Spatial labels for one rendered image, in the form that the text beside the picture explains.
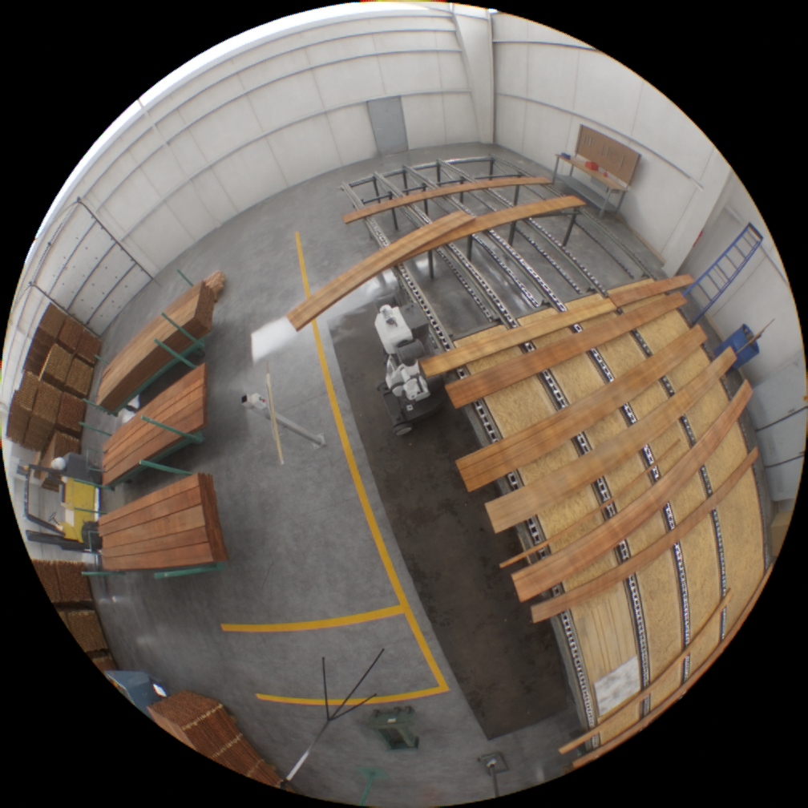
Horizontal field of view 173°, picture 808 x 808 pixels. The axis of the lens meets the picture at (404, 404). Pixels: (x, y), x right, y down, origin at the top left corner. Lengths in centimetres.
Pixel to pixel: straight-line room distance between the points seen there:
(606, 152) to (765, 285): 436
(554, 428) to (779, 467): 592
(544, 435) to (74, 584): 1077
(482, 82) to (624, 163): 553
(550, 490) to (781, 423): 558
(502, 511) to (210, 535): 273
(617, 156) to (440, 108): 566
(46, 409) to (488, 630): 1167
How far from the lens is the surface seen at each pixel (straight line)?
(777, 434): 675
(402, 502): 269
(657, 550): 264
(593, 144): 798
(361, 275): 276
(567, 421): 210
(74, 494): 776
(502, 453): 187
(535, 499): 191
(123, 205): 1091
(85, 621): 1020
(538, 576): 201
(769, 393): 647
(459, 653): 319
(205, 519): 310
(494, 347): 217
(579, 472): 207
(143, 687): 732
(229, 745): 579
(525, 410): 204
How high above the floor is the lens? 267
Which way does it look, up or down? 68 degrees down
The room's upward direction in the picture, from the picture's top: 21 degrees counter-clockwise
